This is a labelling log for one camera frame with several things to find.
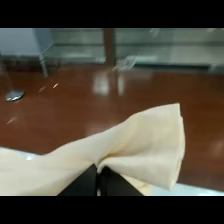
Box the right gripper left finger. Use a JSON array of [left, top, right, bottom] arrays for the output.
[[57, 163, 98, 197]]

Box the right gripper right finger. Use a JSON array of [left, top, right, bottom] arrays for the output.
[[98, 166, 144, 197]]

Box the cream garment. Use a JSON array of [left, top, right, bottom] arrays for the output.
[[0, 102, 186, 197]]

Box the silver round stand base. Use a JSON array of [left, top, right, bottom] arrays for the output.
[[4, 88, 26, 103]]

